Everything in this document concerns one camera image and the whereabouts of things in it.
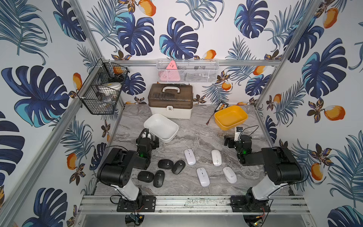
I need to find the yellow storage tray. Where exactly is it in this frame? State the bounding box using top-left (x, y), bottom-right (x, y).
top-left (214, 106), bottom-right (248, 131)

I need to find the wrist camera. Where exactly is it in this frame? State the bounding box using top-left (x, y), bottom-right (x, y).
top-left (234, 126), bottom-right (244, 141)
top-left (139, 128), bottom-right (154, 140)

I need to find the black wire basket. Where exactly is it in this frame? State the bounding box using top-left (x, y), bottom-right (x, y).
top-left (77, 59), bottom-right (130, 115)

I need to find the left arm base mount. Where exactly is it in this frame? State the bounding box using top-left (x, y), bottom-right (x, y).
top-left (116, 195), bottom-right (157, 213)

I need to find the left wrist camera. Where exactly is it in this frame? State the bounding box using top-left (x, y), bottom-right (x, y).
top-left (139, 128), bottom-right (154, 140)

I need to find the white storage tray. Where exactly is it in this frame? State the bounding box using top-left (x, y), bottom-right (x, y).
top-left (144, 113), bottom-right (179, 143)

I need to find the clear wall shelf basket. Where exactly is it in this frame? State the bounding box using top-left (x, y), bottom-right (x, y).
top-left (156, 59), bottom-right (219, 84)

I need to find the white mouse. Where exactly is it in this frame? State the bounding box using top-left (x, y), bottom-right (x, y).
top-left (223, 166), bottom-right (237, 183)
top-left (184, 148), bottom-right (196, 166)
top-left (211, 149), bottom-right (222, 166)
top-left (196, 167), bottom-right (210, 187)

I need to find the aluminium front rail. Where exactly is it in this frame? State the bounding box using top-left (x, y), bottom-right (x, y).
top-left (78, 196), bottom-right (310, 215)

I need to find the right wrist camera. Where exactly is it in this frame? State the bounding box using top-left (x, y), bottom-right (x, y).
top-left (234, 126), bottom-right (244, 141)

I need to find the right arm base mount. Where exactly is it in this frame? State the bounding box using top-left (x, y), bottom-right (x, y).
top-left (230, 194), bottom-right (270, 213)

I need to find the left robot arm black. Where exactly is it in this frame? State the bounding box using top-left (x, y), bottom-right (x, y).
top-left (97, 130), bottom-right (159, 205)

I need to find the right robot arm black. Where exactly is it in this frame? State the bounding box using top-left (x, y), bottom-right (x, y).
top-left (224, 134), bottom-right (305, 202)

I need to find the small black phone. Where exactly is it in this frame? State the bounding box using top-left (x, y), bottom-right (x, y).
top-left (215, 102), bottom-right (229, 112)

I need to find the pink triangle card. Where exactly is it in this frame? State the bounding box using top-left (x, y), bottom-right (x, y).
top-left (159, 60), bottom-right (181, 82)

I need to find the brown lid storage case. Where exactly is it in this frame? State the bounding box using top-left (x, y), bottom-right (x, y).
top-left (148, 84), bottom-right (193, 119)

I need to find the black mouse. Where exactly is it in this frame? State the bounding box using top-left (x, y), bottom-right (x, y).
top-left (158, 159), bottom-right (174, 170)
top-left (153, 170), bottom-right (165, 188)
top-left (172, 160), bottom-right (186, 175)
top-left (137, 171), bottom-right (154, 183)

